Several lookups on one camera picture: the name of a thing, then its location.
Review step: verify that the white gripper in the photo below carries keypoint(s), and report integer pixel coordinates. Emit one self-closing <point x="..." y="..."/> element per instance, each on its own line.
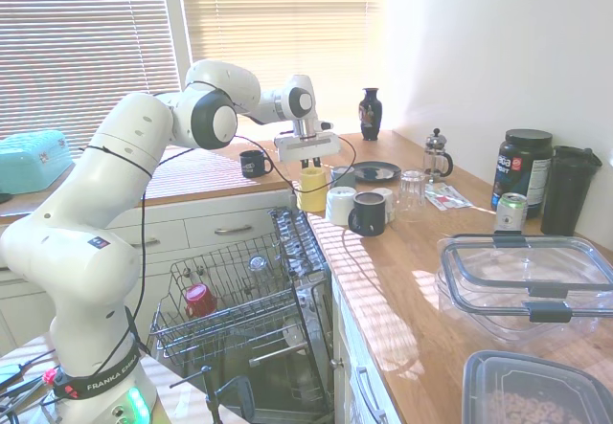
<point x="309" y="148"/>

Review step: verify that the yellow ceramic mug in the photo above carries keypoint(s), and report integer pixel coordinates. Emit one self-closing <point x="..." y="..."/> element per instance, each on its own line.
<point x="311" y="189"/>

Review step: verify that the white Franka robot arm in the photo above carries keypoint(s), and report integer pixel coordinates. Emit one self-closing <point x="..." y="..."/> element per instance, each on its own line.
<point x="120" y="127"/>

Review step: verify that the white ceramic mug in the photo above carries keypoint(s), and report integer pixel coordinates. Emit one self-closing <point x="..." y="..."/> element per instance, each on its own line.
<point x="388" y="199"/>
<point x="340" y="206"/>

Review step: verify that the dark blue printed mug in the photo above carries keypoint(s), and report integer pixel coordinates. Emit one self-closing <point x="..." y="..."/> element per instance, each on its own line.
<point x="253" y="164"/>

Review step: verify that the plain dark mug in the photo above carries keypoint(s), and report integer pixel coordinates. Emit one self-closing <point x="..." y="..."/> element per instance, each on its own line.
<point x="369" y="216"/>

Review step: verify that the red speckled mug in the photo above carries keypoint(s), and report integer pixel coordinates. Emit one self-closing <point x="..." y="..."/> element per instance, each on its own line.
<point x="198" y="299"/>

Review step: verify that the blue-grey tumbler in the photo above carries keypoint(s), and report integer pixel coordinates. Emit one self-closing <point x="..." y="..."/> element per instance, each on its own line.
<point x="342" y="176"/>

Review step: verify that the dark round plate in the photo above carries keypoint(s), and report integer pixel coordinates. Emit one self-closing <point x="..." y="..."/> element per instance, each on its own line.
<point x="378" y="172"/>

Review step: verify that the dark blue painted vase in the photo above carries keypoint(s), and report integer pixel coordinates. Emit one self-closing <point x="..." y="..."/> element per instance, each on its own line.
<point x="371" y="115"/>

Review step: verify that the clear drinking glass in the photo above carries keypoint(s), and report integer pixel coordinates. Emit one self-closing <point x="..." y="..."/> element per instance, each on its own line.
<point x="412" y="194"/>

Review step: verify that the clear glass with label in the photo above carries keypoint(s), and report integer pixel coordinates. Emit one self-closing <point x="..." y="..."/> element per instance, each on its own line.
<point x="258" y="265"/>

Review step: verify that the glass French press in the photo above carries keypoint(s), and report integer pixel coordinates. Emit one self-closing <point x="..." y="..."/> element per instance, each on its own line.
<point x="437" y="156"/>

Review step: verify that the white kitchen cabinet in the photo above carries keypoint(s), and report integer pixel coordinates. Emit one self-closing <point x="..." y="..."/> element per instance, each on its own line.
<point x="191" y="232"/>
<point x="349" y="347"/>

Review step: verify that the white red paper sachet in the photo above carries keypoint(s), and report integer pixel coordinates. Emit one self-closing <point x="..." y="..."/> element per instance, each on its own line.
<point x="447" y="200"/>

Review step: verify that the beige slatted window blind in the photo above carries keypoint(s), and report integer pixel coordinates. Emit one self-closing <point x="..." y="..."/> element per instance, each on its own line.
<point x="86" y="36"/>
<point x="287" y="22"/>

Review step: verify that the built-in dishwasher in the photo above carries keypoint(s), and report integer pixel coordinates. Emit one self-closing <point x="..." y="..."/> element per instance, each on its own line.
<point x="311" y="347"/>

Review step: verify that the round metal cabinet knob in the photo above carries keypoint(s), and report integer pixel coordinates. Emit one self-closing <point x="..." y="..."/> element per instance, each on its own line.
<point x="338" y="363"/>

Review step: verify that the silver drink can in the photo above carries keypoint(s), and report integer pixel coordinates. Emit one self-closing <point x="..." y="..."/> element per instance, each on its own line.
<point x="511" y="213"/>

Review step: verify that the black protein powder tub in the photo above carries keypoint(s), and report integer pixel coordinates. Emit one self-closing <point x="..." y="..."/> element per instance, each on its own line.
<point x="522" y="175"/>

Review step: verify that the clear lidded food container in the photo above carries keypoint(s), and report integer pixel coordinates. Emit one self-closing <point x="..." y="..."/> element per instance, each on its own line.
<point x="479" y="328"/>

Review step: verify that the black shaker bottle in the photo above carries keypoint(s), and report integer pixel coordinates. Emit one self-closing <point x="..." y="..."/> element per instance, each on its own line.
<point x="567" y="194"/>

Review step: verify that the teal quilted box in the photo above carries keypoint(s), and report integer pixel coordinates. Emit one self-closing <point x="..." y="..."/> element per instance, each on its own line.
<point x="29" y="161"/>

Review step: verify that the grey-rimmed container with cereal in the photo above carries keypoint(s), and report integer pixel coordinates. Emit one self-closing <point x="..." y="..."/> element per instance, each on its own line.
<point x="527" y="405"/>

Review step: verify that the red plastic clamp knob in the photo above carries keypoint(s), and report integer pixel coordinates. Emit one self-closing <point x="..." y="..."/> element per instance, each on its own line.
<point x="49" y="376"/>

